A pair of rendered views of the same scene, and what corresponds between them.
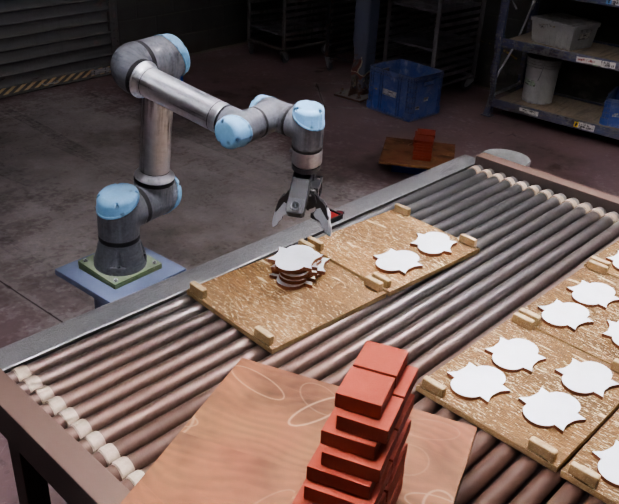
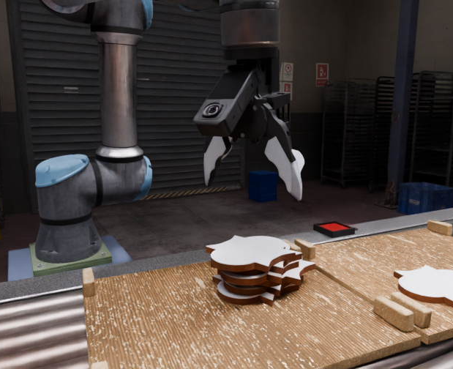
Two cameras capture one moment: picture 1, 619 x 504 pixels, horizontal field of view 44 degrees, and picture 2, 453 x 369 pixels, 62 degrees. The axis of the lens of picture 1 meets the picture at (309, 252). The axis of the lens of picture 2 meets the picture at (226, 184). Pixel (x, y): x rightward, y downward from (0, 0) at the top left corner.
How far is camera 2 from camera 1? 1.47 m
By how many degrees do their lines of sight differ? 27
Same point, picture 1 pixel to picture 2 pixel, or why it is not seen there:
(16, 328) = not seen: hidden behind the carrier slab
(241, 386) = not seen: outside the picture
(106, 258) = (39, 239)
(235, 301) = (129, 308)
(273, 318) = (165, 351)
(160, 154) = (116, 118)
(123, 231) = (55, 204)
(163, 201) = (121, 179)
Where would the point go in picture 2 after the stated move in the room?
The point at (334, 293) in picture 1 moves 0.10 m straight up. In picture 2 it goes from (310, 321) to (314, 254)
